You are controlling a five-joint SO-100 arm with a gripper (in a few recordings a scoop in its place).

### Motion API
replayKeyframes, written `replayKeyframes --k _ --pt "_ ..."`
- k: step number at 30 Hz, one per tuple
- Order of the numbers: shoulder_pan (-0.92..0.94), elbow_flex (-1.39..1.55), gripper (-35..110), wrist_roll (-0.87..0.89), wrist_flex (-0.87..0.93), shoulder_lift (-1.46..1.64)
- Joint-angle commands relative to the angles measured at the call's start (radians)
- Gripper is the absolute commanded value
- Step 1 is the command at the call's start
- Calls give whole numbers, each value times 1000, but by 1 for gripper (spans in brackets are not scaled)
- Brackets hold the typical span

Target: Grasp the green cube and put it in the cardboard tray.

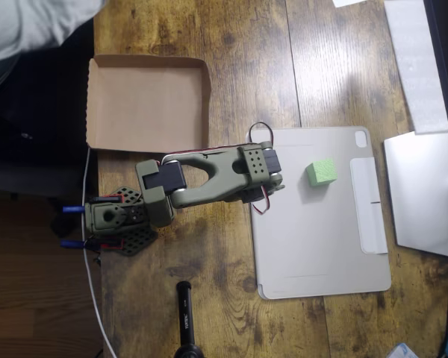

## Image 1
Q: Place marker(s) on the black monitor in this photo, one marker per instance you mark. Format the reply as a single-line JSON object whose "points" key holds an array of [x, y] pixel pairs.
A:
{"points": [[446, 56]]}

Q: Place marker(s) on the black camera stand pole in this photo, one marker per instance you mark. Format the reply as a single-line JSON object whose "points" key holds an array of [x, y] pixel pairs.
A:
{"points": [[184, 317]]}

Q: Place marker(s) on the green foam cube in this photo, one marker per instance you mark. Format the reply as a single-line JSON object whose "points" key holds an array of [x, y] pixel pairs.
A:
{"points": [[321, 171]]}

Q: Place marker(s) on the silver monitor stand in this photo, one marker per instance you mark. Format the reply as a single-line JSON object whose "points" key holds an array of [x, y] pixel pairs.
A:
{"points": [[422, 194]]}

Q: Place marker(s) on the grey fabric garment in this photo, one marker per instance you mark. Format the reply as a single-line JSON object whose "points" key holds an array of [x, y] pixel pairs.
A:
{"points": [[26, 26]]}

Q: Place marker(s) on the white blue packet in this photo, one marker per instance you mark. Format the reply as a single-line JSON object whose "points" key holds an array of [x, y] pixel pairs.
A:
{"points": [[403, 351]]}

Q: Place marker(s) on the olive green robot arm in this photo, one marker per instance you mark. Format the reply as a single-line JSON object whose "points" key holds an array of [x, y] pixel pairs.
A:
{"points": [[209, 182]]}

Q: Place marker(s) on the brown cardboard tray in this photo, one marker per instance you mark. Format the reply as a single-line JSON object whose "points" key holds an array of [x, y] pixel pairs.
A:
{"points": [[145, 108]]}

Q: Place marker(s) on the white foam sheet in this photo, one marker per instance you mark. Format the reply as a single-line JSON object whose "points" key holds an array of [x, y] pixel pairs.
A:
{"points": [[414, 56]]}

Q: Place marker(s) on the white paper sheet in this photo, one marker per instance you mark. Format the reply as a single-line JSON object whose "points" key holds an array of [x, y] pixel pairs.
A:
{"points": [[345, 2]]}

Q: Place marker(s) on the tablet in beige cover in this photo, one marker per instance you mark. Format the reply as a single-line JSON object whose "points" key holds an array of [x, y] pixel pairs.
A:
{"points": [[313, 242]]}

